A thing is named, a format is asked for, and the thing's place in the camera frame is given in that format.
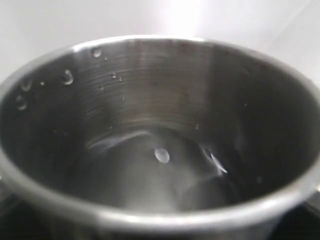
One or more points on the stainless steel cup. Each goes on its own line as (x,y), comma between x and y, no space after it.
(159,138)

